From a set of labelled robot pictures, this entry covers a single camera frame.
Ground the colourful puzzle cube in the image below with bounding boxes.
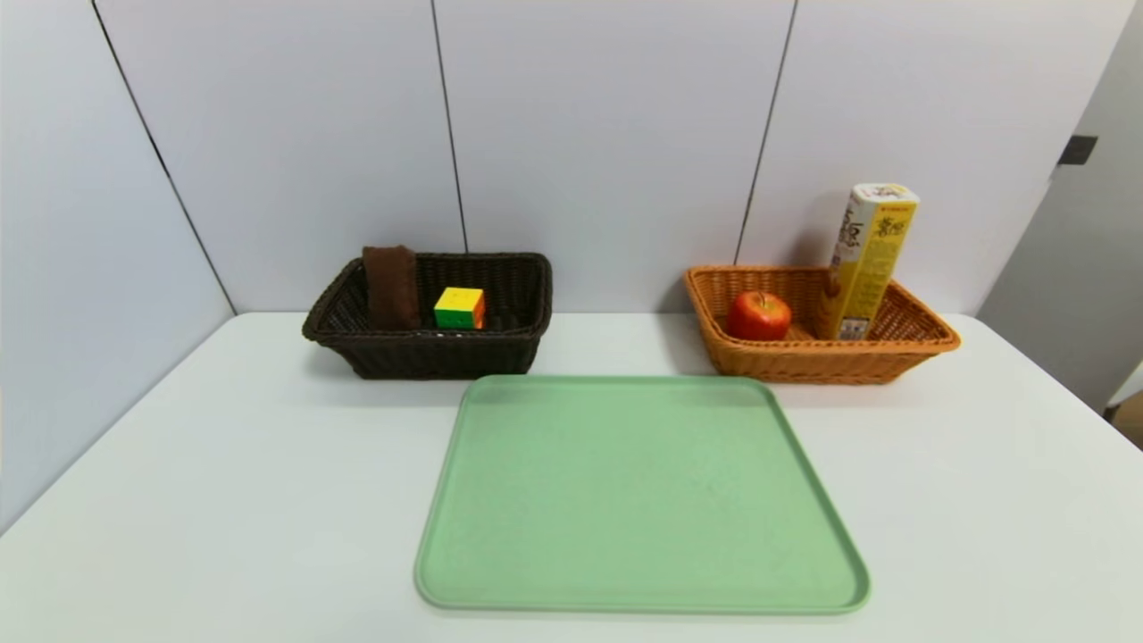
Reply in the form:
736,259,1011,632
433,287,487,330

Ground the brown towel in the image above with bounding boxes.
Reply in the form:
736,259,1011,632
362,245,422,331

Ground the red apple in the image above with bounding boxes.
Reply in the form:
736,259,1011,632
726,290,793,342

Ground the yellow crisps box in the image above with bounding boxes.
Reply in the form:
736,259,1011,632
816,183,921,341

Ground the dark brown wicker basket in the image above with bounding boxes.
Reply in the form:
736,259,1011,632
302,252,554,380

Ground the orange wicker basket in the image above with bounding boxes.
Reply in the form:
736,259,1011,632
684,265,962,386

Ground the light green plastic tray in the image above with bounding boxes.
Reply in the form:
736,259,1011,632
414,374,872,615

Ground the white background object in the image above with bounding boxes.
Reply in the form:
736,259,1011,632
1105,362,1143,422

